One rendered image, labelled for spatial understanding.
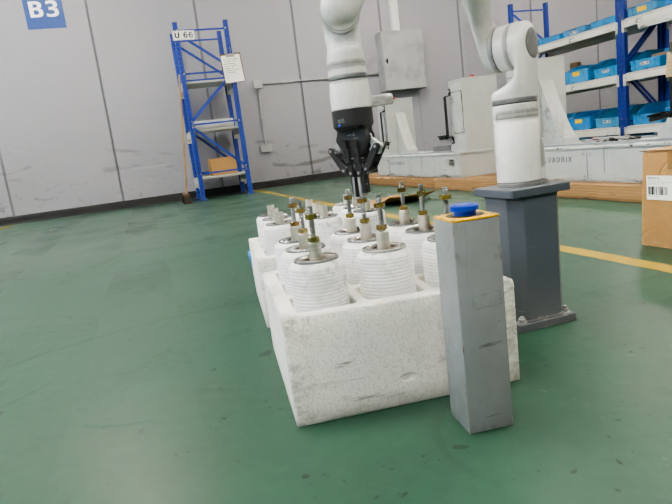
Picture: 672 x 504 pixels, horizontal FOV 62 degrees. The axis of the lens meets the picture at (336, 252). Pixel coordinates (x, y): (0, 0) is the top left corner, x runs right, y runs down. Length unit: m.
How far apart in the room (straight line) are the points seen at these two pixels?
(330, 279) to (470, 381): 0.26
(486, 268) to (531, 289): 0.46
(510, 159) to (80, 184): 6.47
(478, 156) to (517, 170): 3.17
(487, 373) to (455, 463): 0.13
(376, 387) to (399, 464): 0.17
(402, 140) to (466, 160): 1.32
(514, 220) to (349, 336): 0.48
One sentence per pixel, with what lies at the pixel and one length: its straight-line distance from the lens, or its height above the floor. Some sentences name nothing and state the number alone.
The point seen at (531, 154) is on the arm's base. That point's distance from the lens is 1.24.
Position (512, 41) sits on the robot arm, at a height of 0.59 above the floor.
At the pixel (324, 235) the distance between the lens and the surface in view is 1.46.
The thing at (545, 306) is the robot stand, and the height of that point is 0.04.
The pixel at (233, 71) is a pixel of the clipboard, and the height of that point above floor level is 1.38.
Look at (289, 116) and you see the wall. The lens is 7.56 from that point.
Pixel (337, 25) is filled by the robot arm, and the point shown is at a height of 0.63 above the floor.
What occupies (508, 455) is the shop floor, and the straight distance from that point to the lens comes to 0.83.
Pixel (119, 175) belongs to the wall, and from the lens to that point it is 7.32.
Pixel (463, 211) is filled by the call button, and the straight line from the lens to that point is 0.80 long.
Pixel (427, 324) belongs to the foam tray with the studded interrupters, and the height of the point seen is 0.13.
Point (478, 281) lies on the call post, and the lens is 0.81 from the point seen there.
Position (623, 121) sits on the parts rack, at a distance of 6.81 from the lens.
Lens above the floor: 0.43
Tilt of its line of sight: 11 degrees down
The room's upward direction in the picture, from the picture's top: 7 degrees counter-clockwise
